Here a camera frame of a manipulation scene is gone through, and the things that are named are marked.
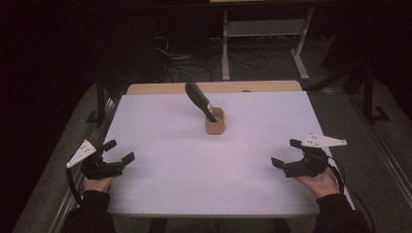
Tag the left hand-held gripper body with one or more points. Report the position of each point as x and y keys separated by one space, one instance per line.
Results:
x=102 y=170

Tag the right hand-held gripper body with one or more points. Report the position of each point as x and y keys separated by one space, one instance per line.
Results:
x=306 y=166

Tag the wooden cup holder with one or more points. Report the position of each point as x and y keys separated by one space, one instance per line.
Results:
x=215 y=126

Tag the black comb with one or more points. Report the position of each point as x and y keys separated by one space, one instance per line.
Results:
x=197 y=97

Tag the person's left hand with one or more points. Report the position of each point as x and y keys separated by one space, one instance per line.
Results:
x=97 y=184

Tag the person's right hand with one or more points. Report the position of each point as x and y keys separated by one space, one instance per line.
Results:
x=319 y=186

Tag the black metal stand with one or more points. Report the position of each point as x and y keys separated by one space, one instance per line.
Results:
x=101 y=103
x=369 y=97

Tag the white table cover sheet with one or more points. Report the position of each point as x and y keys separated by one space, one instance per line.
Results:
x=194 y=168

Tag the metal frame rail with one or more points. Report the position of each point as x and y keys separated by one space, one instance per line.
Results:
x=388 y=161
x=63 y=210

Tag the white metal desk frame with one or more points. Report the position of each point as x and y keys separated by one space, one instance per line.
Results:
x=265 y=28

